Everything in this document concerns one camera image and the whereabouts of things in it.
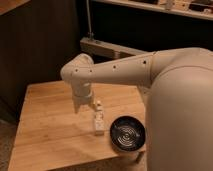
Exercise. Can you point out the wooden table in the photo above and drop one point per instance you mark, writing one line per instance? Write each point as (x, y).
(52, 135)

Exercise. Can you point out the metal pole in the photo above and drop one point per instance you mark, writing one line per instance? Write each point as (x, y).
(90, 31)

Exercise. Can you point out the upper wooden shelf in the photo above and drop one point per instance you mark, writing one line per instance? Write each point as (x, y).
(177, 7)

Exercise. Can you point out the small white bottle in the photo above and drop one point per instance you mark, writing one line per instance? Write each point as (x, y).
(99, 119)

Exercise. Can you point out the black ceramic bowl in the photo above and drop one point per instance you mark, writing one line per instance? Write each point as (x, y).
(127, 134)

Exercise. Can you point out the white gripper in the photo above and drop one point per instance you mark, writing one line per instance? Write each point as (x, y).
(83, 100)

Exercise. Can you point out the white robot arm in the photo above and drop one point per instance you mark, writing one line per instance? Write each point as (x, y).
(179, 109)

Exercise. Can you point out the long wooden bench shelf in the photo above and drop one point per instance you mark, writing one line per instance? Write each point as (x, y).
(95, 47)

